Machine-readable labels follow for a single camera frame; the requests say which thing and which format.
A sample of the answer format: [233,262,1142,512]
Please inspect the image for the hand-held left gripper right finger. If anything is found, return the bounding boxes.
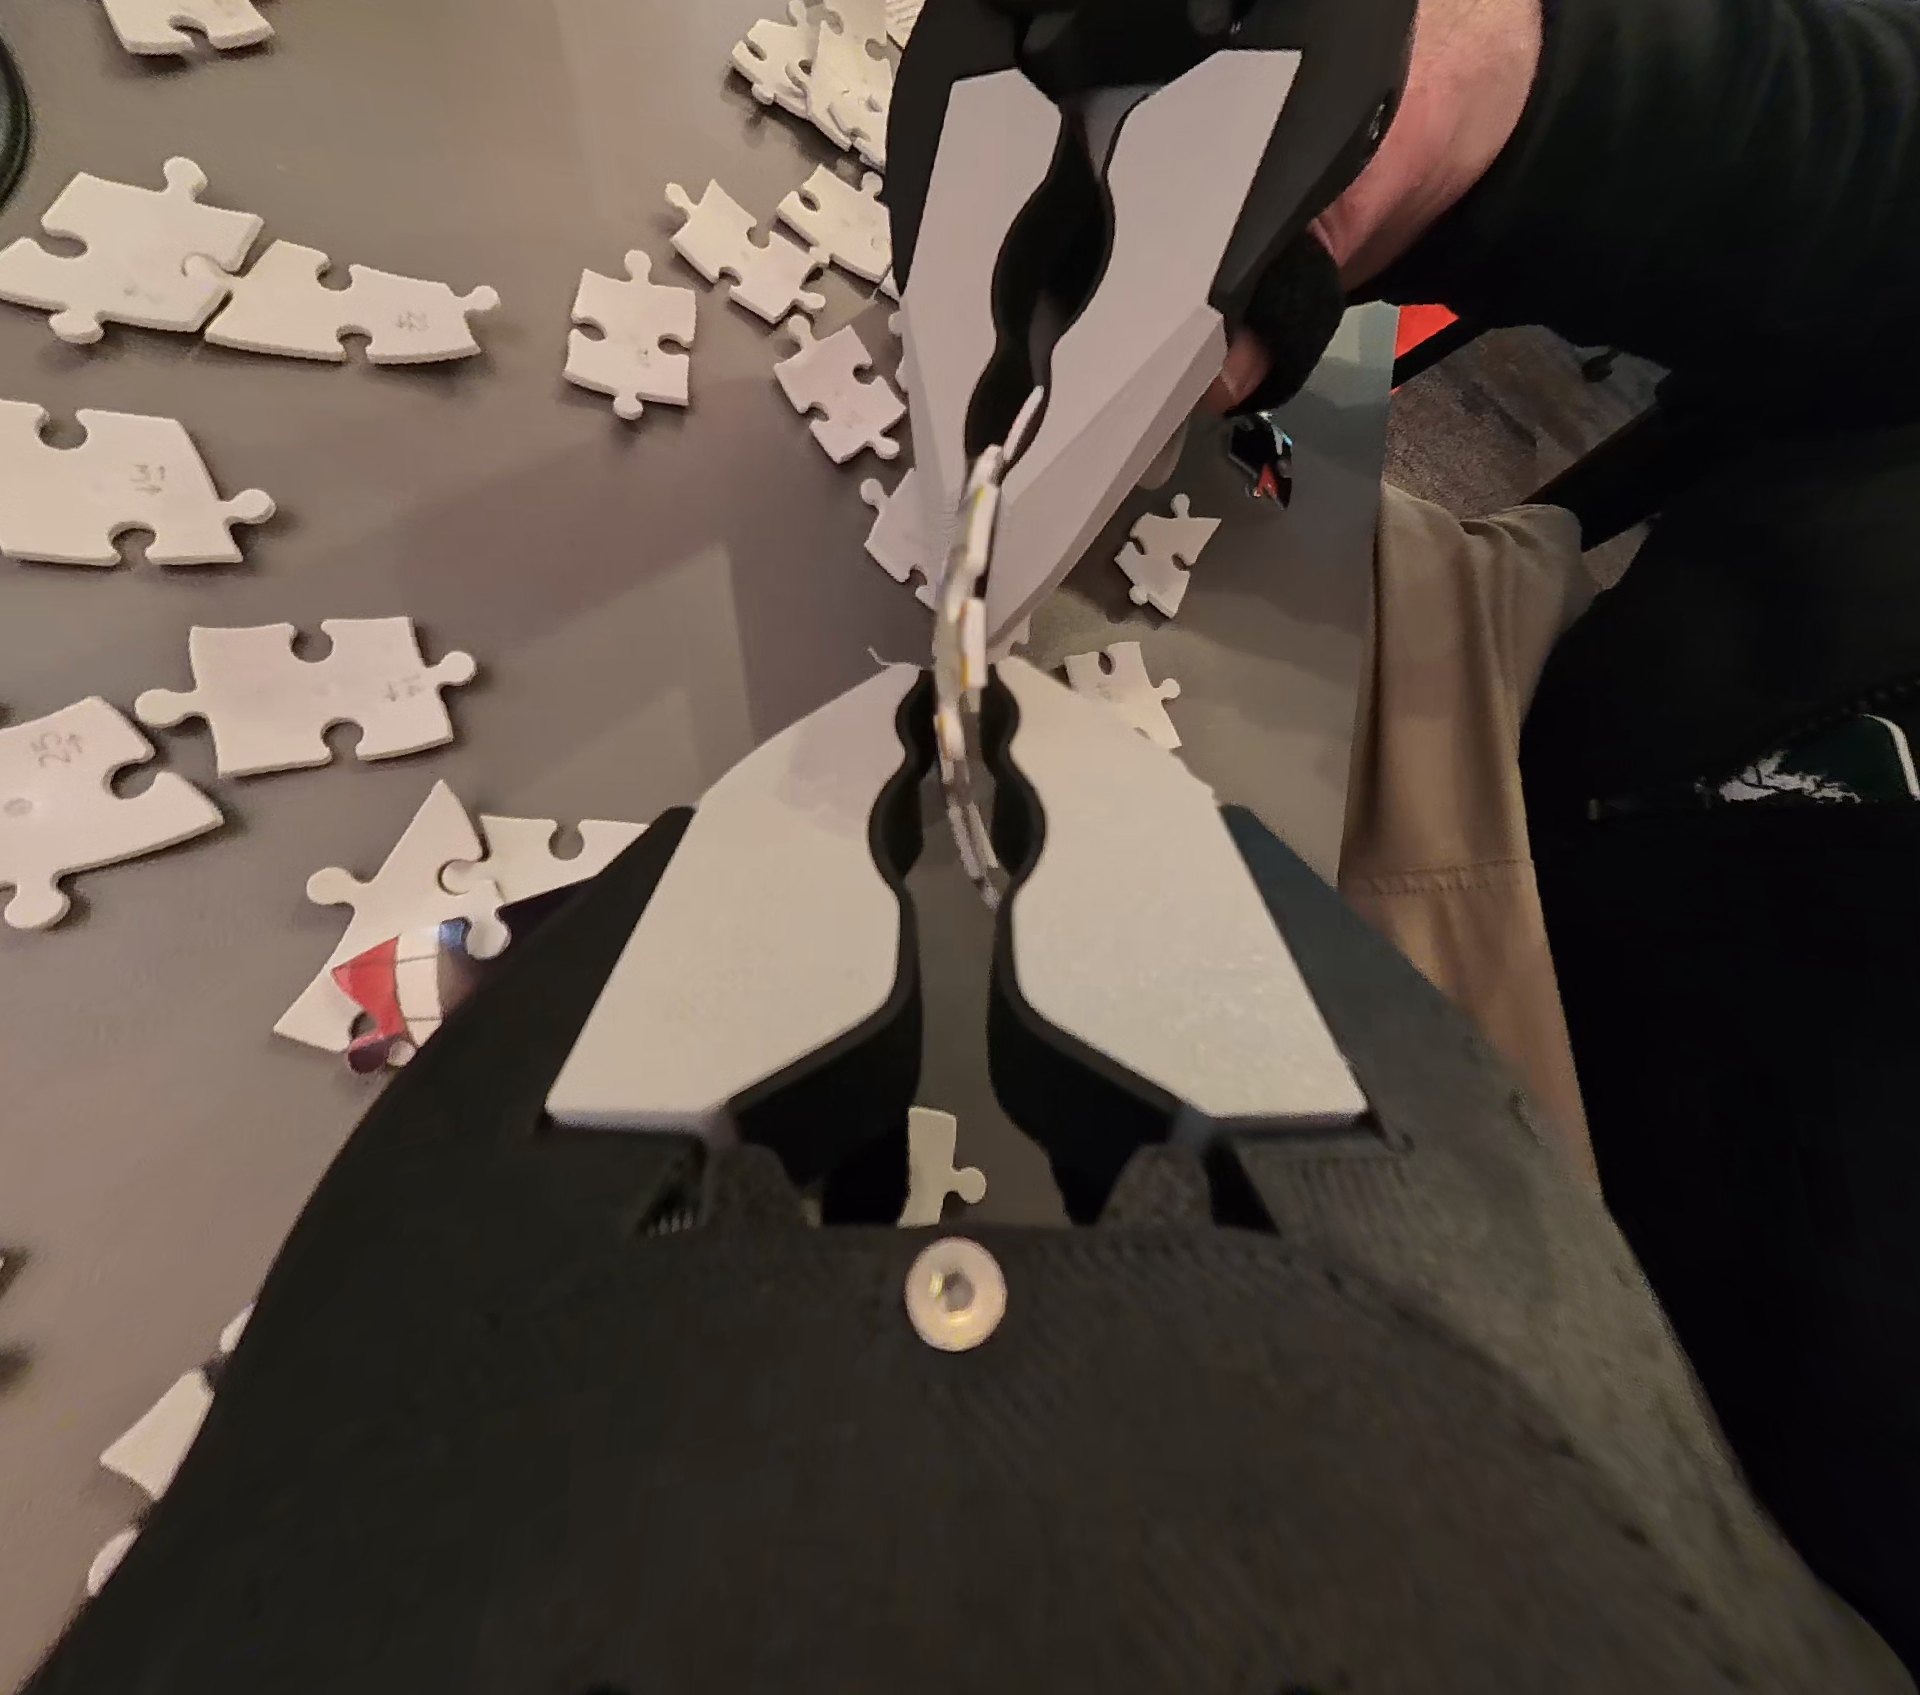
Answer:
[981,657,1369,1229]

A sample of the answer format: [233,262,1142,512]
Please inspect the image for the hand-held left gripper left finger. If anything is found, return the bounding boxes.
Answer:
[542,671,940,1229]

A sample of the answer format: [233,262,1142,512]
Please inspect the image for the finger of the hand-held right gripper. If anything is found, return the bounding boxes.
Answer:
[981,50,1303,635]
[903,72,1081,564]

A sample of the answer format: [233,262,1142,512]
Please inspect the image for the joined white puzzle section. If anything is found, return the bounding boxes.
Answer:
[926,382,1052,909]

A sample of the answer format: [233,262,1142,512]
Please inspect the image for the puzzle pieces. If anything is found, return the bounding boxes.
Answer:
[0,0,1223,1599]

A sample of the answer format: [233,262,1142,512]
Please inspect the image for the person's right forearm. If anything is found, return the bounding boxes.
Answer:
[1355,0,1920,440]

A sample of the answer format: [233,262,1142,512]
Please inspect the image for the small dark printed puzzle piece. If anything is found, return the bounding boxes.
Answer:
[1222,410,1302,512]

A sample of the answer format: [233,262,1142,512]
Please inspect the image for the red black printed puzzle piece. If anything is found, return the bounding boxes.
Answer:
[332,917,515,1073]

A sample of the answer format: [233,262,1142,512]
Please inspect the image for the person's right hand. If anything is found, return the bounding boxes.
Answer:
[1218,0,1549,414]

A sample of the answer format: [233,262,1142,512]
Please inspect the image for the person's beige trousers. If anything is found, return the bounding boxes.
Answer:
[1333,488,1602,1175]

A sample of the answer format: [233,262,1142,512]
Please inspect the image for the black red chair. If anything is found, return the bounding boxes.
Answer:
[1385,300,1667,396]

